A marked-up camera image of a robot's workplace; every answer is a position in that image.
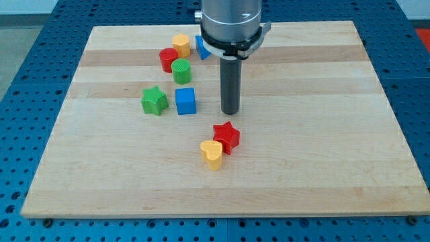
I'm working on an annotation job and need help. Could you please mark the wooden board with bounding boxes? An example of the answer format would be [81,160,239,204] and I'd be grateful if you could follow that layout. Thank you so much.
[21,21,429,218]

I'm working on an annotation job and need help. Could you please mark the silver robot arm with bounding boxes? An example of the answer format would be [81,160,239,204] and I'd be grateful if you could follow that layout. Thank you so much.
[194,0,271,61]

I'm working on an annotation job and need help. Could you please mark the green star block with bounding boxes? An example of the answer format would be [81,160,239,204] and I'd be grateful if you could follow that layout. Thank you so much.
[140,85,169,116]

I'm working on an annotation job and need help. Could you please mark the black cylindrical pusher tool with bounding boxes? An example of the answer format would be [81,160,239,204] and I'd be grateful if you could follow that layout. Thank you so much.
[220,58,241,115]

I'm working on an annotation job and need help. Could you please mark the blue perforated table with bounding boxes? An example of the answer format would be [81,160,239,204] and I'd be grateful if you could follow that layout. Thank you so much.
[1,0,429,241]

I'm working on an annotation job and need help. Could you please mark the blue triangle block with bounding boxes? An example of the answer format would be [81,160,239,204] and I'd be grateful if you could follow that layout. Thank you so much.
[195,35,211,60]

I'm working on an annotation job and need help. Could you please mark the yellow hexagon block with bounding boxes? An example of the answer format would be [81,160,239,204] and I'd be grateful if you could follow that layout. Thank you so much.
[172,34,191,58]

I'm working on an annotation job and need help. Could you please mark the red star block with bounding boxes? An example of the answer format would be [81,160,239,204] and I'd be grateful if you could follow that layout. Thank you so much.
[213,121,241,155]

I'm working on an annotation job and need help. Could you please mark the green cylinder block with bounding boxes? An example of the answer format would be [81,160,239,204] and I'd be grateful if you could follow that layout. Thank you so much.
[171,58,192,85]

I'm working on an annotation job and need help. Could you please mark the yellow heart block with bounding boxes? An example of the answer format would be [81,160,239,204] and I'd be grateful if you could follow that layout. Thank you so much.
[200,140,223,171]

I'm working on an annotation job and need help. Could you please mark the red cylinder block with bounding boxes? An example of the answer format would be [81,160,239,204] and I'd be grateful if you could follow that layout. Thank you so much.
[159,48,179,73]

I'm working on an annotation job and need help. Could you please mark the blue cube block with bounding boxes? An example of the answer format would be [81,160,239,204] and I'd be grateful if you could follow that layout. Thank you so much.
[175,87,196,115]

